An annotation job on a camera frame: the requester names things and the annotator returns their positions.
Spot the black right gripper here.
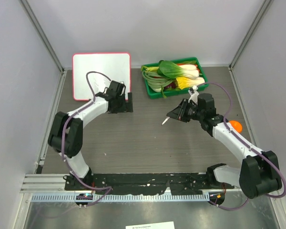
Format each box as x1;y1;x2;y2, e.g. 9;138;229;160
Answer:
167;98;204;123

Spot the magenta capped whiteboard marker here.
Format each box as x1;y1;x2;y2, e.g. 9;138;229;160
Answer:
161;117;170;125

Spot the pink framed whiteboard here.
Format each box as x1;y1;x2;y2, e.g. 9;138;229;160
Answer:
72;52;131;101

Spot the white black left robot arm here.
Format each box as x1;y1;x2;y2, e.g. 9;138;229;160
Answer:
48;81;133;190

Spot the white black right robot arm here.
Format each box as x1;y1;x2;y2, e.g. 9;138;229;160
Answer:
166;94;283;199

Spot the green plastic tray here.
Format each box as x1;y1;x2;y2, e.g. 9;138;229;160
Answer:
141;57;208;99

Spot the yellow leaf cabbage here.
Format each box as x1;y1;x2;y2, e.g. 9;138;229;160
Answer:
176;77;205;90

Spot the green long beans bundle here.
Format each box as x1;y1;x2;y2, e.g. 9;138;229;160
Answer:
141;65;176;93

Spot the green bok choy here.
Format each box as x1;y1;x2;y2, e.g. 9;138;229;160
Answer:
158;61;201;79

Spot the red chili pepper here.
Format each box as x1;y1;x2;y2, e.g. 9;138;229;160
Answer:
177;63;200;73

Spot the orange ball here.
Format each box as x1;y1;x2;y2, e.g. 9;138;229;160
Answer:
229;120;243;133

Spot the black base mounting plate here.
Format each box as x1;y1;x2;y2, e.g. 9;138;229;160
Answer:
64;172;234;195

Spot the white paper label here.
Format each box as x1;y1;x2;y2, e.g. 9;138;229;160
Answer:
125;221;175;229

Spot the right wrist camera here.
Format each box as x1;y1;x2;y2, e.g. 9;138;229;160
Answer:
188;85;199;104

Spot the grey slotted cable duct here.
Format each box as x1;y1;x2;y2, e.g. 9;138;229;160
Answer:
31;192;209;203

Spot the right aluminium frame post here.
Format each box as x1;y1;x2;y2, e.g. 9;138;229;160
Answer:
229;0;273;70

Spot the aluminium frame post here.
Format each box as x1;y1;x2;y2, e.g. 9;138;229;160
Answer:
229;0;273;70
19;0;64;73

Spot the left aluminium frame post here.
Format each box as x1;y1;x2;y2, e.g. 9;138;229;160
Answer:
19;0;64;73

